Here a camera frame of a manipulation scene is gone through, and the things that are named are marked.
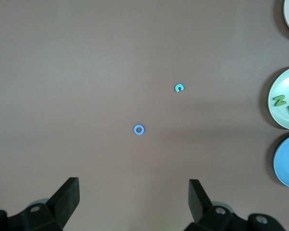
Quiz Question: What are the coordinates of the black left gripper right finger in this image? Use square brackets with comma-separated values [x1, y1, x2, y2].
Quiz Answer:
[184, 179, 286, 231]

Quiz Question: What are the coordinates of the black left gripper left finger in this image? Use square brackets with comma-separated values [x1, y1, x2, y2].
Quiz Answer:
[0, 177, 80, 231]

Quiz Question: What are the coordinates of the green foam letter N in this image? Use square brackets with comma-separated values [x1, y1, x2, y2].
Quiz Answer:
[272, 94, 288, 108]

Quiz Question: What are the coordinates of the blue plate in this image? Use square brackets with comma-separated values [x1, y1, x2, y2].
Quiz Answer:
[273, 133, 289, 190]

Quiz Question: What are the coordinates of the blue foam letter o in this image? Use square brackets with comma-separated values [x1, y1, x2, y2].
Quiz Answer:
[133, 124, 145, 136]

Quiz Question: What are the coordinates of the green plate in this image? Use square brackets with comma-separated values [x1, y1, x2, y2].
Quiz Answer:
[267, 65, 289, 131]

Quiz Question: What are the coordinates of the brown table cover sheet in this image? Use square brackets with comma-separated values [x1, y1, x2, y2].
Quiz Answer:
[0, 0, 289, 231]

